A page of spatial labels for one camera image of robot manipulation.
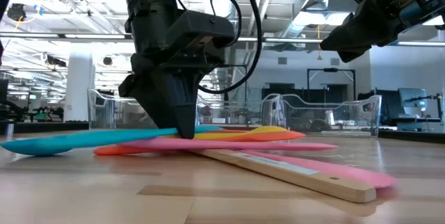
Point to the white column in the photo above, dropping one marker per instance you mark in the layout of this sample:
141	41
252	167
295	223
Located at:
80	92

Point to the long horizontal light bar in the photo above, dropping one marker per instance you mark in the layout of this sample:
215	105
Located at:
69	36

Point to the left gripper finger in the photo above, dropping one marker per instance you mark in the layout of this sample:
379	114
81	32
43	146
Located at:
153	95
187	98

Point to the small silver cylinder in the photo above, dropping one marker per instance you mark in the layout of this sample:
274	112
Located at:
10	131

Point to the gray monitor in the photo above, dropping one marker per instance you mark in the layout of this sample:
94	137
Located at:
412	98

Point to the clear plastic bin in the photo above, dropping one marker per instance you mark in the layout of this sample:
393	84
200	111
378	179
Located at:
236	111
104	112
361	126

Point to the blue silicone spoon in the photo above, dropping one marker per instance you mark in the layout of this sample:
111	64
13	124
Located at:
52	144

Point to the orange silicone spoon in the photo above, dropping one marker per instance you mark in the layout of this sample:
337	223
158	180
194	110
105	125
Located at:
285	136

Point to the pink silicone spoon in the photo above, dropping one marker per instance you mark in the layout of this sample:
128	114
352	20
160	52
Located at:
243	144

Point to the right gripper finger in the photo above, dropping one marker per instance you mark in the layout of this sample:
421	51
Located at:
351	55
365	29

